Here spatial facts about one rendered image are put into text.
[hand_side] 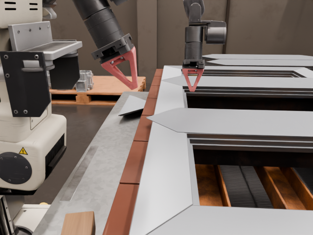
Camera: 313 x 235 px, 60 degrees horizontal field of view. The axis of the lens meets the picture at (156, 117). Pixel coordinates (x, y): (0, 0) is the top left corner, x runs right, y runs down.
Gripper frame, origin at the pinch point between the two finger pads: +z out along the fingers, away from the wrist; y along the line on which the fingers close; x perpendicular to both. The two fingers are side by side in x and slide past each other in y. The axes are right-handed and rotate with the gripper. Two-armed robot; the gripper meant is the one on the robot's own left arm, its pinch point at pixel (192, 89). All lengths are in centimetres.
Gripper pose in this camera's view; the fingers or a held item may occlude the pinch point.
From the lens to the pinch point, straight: 90.5
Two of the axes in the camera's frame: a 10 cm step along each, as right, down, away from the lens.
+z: -0.1, 9.9, 1.3
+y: 0.7, -1.3, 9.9
